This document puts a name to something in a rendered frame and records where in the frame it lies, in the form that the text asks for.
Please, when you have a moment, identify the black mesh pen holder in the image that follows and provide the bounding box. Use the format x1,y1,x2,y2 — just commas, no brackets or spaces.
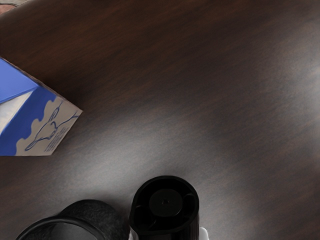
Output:
15,199,131,240

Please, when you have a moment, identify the blue and white carton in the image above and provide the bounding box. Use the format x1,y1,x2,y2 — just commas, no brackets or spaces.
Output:
0,56,84,157

